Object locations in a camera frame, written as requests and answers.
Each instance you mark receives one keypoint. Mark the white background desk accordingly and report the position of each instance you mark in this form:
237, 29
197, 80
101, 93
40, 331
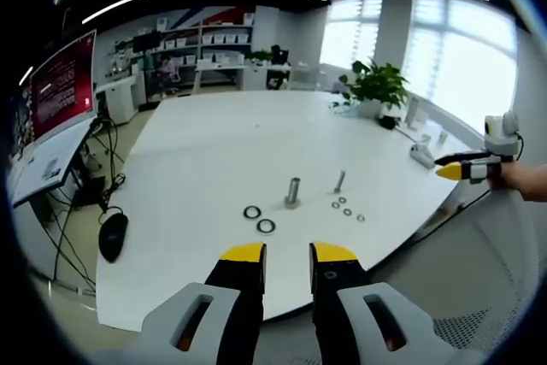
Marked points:
222, 72

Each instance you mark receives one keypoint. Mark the large threaded stud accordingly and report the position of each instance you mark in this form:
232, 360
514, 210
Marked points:
294, 192

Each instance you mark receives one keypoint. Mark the white mesh chair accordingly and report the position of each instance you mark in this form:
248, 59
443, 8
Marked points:
478, 279

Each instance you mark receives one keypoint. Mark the green potted plant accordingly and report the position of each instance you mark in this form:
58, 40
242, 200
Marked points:
376, 85

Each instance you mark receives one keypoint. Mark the white storage shelf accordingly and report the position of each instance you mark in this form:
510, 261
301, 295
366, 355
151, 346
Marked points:
201, 40

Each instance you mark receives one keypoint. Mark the white-framed computer monitor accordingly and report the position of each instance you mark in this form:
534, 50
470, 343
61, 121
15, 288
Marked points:
64, 83

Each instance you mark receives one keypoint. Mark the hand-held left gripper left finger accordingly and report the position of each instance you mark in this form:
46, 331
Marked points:
239, 271

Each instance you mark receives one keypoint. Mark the person's right hand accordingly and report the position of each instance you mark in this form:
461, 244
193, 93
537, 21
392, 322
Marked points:
510, 179

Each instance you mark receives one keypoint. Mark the black computer mouse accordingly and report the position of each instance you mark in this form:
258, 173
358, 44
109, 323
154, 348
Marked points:
113, 237

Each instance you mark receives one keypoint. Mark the small black round object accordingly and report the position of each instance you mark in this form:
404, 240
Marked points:
386, 122

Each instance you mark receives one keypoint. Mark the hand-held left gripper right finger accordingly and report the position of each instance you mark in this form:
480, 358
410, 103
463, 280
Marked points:
337, 271

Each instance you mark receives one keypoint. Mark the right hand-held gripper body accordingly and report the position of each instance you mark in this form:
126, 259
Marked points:
500, 143

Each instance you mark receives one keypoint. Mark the small threaded stud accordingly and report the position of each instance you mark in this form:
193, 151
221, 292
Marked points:
339, 181

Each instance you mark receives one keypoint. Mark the large black washer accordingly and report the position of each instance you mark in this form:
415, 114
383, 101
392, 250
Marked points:
266, 225
252, 212

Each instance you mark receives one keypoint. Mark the white power strip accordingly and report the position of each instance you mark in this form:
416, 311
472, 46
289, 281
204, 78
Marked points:
422, 155

